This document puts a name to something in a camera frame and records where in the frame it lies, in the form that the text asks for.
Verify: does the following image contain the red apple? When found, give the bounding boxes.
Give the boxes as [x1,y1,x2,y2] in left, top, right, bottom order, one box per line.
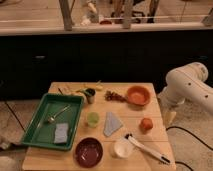
[140,118,153,132]

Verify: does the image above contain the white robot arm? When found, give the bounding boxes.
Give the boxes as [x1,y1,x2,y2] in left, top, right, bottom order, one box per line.
[158,62,213,126]

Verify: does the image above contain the white plastic cup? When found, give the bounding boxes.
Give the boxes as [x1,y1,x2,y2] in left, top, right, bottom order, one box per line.
[113,138,134,158]

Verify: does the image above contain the green plastic cup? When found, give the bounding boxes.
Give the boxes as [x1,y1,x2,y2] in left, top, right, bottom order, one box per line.
[87,112,99,127]

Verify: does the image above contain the dark metal cup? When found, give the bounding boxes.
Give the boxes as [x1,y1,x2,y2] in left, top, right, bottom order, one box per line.
[85,88,96,104]

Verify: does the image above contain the orange bowl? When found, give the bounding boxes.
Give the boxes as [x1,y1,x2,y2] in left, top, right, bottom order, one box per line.
[126,86,151,106]

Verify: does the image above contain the wooden table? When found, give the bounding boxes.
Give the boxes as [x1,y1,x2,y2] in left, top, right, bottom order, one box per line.
[22,83,176,171]

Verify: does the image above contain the grey folded cloth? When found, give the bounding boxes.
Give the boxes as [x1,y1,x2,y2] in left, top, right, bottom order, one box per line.
[103,112,123,137]

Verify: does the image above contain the yellow banana toy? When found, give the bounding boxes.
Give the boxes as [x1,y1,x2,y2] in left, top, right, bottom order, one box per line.
[84,81,103,91]

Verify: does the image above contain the dark red bowl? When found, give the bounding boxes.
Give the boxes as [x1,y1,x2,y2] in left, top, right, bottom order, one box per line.
[75,137,103,168]

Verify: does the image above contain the grey sponge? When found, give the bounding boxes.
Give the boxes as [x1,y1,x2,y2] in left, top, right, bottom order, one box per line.
[54,123,68,143]

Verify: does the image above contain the metal spoon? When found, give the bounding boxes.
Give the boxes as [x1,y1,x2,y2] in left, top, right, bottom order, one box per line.
[46,105,71,123]

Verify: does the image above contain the green plastic tray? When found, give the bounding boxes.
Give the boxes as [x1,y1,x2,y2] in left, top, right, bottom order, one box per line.
[21,93,84,151]

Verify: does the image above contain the black floor cable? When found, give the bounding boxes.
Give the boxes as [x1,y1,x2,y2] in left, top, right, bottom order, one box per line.
[165,125,213,171]

